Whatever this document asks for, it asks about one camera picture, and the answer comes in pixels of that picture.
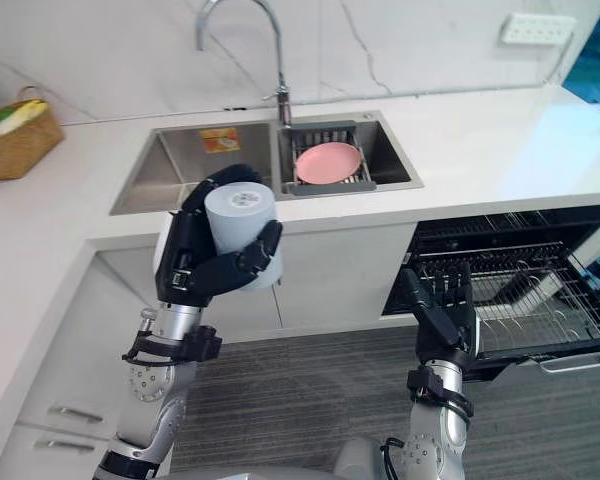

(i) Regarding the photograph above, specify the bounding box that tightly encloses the wicker basket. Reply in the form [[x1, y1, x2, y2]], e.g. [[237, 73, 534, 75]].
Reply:
[[0, 85, 65, 181]]

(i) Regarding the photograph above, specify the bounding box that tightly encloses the pink plate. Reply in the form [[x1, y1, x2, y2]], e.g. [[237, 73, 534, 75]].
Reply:
[[293, 143, 364, 185]]

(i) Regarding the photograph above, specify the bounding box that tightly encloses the pale grey cup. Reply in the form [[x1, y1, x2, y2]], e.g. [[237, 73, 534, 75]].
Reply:
[[203, 180, 287, 294]]

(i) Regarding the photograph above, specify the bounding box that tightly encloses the black dishwasher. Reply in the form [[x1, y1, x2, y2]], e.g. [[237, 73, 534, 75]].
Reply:
[[379, 202, 600, 384]]

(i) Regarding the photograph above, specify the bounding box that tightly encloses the grey robot body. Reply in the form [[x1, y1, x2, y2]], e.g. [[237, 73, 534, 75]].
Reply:
[[324, 437, 411, 480]]

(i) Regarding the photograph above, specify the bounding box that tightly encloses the chrome gooseneck faucet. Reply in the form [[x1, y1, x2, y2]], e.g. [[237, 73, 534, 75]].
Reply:
[[194, 0, 294, 129]]

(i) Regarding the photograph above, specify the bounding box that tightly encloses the silver drawer handle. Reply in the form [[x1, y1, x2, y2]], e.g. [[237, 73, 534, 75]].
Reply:
[[33, 438, 96, 454], [47, 405, 104, 423]]

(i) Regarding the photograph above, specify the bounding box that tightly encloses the white cabinet door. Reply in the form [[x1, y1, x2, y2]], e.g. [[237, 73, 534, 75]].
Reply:
[[272, 222, 416, 330], [93, 248, 281, 346]]

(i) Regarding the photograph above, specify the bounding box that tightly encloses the blue translucent panel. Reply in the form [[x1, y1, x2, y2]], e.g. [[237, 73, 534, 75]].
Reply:
[[562, 0, 600, 104]]

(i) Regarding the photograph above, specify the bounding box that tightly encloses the wire dishwasher rack with tines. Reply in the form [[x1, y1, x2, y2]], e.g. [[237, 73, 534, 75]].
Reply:
[[414, 242, 600, 349]]

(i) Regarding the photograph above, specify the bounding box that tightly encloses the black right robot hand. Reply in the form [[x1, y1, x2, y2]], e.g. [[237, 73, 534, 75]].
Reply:
[[401, 262, 479, 369]]

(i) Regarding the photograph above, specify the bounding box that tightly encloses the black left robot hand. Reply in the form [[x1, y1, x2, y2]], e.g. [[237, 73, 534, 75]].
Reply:
[[152, 163, 285, 307]]

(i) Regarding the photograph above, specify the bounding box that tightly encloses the silver dishwasher door handle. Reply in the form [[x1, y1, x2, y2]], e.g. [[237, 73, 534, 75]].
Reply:
[[538, 353, 600, 374]]

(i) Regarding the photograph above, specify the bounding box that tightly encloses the orange sticker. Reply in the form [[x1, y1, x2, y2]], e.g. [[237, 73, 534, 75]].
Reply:
[[198, 127, 240, 154]]

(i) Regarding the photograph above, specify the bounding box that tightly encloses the yellow white toy corn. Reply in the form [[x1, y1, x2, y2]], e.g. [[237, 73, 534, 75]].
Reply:
[[0, 98, 49, 136]]

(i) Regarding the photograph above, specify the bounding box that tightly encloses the grey sink drain rack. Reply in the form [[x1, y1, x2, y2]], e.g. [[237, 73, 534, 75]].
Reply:
[[278, 121, 379, 196]]

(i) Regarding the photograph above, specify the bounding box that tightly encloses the white drawer cabinet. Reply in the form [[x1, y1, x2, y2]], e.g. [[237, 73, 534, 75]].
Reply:
[[12, 252, 154, 480]]

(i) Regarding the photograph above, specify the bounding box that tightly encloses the stainless steel double sink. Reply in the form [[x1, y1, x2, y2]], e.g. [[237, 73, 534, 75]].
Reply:
[[108, 110, 425, 217]]

